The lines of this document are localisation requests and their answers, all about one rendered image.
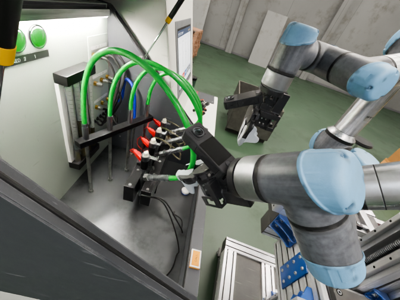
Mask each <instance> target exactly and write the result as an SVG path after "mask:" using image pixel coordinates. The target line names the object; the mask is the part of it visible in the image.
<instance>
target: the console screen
mask: <svg viewBox="0 0 400 300"><path fill-rule="evenodd" d="M175 37H176V68H177V74H179V75H181V76H183V77H184V78H185V79H186V80H187V81H188V80H189V78H190V76H191V18H187V19H184V20H179V21H175ZM182 92H183V89H182V88H181V87H180V86H179V84H178V83H177V99H179V98H180V95H181V94H182Z"/></svg>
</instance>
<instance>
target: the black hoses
mask: <svg viewBox="0 0 400 300"><path fill-rule="evenodd" d="M114 55H117V54H114ZM107 56H108V57H111V58H112V59H113V60H114V62H115V63H116V65H117V67H118V70H119V69H121V68H120V65H119V63H118V62H117V60H116V59H115V58H114V57H113V56H112V55H110V54H108V55H107ZM117 56H118V57H119V59H120V60H121V61H122V63H123V65H125V64H126V63H125V62H124V60H123V59H122V57H121V56H120V55H117ZM101 59H102V60H105V61H106V62H107V63H108V64H109V66H110V67H111V70H112V77H113V79H114V77H115V71H114V68H113V66H112V64H111V63H110V62H109V60H108V59H107V58H105V57H101ZM126 75H127V71H125V72H124V77H123V81H122V84H121V87H120V82H121V77H120V79H119V81H118V85H117V87H116V88H115V89H116V92H115V96H114V99H113V103H112V116H114V117H115V119H116V121H115V120H114V117H112V118H113V122H114V124H115V125H117V124H118V118H117V116H116V115H115V112H116V111H117V109H118V107H119V106H120V104H121V102H122V97H121V91H122V89H123V86H124V80H125V78H126ZM119 87H120V90H119ZM119 98H120V101H119V103H118V105H117V102H118V99H119ZM116 105H117V106H116ZM115 106H116V108H115ZM103 110H105V113H106V114H105V113H104V112H103V113H102V115H105V117H103V116H102V115H101V114H100V115H99V117H97V118H96V120H99V121H100V122H101V124H100V123H99V122H98V121H96V120H94V121H95V123H96V124H97V125H99V126H103V125H104V123H106V122H107V115H108V109H106V108H103ZM100 118H103V121H102V120H101V119H100Z"/></svg>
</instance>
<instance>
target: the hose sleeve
mask: <svg viewBox="0 0 400 300"><path fill-rule="evenodd" d="M169 176H170V175H167V174H166V175H165V174H149V175H148V176H147V179H148V180H151V181H164V182H170V181H169V179H168V177H169Z"/></svg>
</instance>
